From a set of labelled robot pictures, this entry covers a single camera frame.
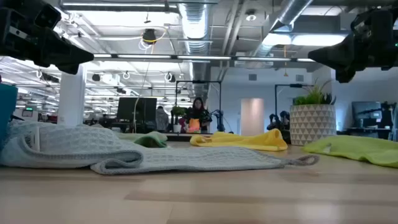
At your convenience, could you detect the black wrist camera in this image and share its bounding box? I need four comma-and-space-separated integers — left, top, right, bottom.
33, 3, 62, 29
350, 11, 374, 40

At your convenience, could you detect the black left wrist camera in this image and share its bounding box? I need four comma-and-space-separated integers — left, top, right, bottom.
33, 3, 62, 29

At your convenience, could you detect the grey waffle microfiber towel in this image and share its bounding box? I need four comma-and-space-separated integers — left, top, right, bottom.
0, 120, 320, 175

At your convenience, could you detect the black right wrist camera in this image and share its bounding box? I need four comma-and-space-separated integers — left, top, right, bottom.
350, 11, 374, 40

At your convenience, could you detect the teal storage bin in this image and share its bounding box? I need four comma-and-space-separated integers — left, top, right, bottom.
0, 83, 19, 150

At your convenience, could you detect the dark background table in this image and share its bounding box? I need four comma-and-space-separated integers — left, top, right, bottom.
163, 132, 215, 142

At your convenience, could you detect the person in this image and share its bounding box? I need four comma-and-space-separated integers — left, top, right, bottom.
183, 96, 213, 134
155, 105, 170, 131

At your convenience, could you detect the white pillar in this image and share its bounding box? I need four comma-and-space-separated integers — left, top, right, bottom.
57, 63, 87, 127

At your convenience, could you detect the silver ceiling duct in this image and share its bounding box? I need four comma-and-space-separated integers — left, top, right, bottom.
178, 2, 212, 100

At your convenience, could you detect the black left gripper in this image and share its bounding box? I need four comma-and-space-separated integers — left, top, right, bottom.
0, 0, 95, 75

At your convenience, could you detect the dark desk monitor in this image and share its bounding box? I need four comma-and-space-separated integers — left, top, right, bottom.
351, 101, 383, 128

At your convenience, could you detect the yellow microfiber towel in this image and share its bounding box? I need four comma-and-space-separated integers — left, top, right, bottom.
189, 128, 289, 152

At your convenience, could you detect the white triangle-pattern plant pot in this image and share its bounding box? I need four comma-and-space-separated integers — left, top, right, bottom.
289, 104, 337, 146

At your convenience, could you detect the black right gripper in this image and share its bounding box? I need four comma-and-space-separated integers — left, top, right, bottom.
307, 6, 398, 84

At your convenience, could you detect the pale green waffle towel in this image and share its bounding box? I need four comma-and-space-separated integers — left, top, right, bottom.
116, 130, 169, 149

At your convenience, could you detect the pale pink door panel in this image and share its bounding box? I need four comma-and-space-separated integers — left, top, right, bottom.
240, 98, 265, 138

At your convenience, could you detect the green spiky plant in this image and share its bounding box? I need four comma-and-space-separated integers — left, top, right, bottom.
292, 79, 336, 106

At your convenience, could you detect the overhead light bar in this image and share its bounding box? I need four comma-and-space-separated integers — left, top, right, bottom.
93, 53, 315, 63

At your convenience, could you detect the lime green microfiber towel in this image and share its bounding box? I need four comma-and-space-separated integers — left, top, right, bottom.
303, 134, 398, 169

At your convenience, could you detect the black metal frame stand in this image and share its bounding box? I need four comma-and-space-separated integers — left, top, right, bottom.
175, 80, 222, 134
274, 83, 315, 125

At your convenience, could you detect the black computer monitor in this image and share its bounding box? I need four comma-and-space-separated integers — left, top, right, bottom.
116, 96, 158, 133

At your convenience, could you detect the black ceiling cable reel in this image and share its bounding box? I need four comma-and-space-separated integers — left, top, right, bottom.
142, 28, 158, 45

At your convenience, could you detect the small potted plant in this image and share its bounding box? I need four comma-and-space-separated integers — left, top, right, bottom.
170, 106, 187, 134

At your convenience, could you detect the orange cloth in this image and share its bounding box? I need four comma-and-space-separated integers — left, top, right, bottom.
188, 118, 201, 134

